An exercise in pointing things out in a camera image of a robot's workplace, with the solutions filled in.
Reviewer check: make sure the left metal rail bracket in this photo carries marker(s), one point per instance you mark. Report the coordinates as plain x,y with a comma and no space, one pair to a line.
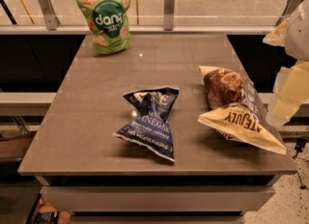
50,18

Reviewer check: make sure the grey table drawer front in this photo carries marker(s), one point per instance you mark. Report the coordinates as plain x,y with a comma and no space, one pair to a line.
157,198

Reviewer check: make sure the blue vinegar chip bag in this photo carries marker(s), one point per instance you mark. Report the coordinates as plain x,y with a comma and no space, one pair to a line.
151,129

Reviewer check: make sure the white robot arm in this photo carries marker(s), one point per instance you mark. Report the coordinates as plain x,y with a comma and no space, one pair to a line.
297,33

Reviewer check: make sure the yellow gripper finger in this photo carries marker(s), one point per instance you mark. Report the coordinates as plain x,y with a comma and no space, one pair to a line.
290,90
277,36

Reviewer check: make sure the right metal rail bracket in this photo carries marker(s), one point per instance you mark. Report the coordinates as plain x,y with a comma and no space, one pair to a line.
291,5

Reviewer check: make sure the green rice chip bag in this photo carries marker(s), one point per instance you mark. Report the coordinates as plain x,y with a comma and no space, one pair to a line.
108,21

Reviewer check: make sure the wooden stick at left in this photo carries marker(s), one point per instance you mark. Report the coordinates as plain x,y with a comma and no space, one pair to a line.
23,12

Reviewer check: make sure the small dark packet on floor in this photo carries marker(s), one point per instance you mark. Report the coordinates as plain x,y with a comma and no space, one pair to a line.
46,218

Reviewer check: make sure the cream and brown snack bag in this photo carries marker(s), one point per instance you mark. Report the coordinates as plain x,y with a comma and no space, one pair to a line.
235,111

